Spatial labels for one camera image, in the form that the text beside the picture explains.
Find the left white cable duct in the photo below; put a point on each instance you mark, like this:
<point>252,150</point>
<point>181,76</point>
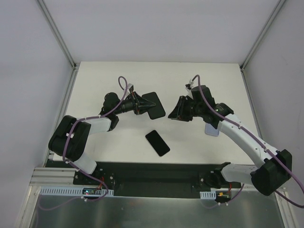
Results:
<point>75,191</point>

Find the black phone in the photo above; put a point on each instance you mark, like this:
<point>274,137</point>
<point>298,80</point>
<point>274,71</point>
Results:
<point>156,111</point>

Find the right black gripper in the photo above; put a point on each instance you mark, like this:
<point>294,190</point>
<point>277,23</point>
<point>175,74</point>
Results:
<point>184,108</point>

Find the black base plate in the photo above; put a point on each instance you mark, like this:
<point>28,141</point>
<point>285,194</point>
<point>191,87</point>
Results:
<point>153,180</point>

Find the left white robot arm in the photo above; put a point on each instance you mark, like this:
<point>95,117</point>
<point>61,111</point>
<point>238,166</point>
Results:
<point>70,137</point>

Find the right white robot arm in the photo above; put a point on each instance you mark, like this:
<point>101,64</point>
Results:
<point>271,168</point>

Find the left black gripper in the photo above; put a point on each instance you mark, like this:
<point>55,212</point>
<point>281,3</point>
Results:
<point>137,103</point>

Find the aluminium frame post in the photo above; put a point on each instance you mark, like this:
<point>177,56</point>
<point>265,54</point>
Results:
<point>56,33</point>
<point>266,27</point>

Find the left aluminium frame post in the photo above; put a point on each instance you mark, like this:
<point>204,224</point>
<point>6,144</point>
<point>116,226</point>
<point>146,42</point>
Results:
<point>56,33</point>

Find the white cable duct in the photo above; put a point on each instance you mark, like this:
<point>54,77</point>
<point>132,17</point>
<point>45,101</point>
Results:
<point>208,195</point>
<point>75,191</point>

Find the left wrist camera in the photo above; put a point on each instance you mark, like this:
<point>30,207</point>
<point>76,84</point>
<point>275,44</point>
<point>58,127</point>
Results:
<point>130,88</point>

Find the lilac phone case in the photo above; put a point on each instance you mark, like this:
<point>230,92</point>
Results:
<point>211,131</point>

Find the aluminium front rail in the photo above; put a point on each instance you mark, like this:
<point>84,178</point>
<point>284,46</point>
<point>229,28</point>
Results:
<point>52,176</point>

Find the black smartphone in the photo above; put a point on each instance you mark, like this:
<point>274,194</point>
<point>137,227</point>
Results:
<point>157,143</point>

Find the right aluminium frame post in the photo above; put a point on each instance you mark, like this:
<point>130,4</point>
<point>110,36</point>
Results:
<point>266,27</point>

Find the right white cable duct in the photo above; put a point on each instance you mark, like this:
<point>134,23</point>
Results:
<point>208,195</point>

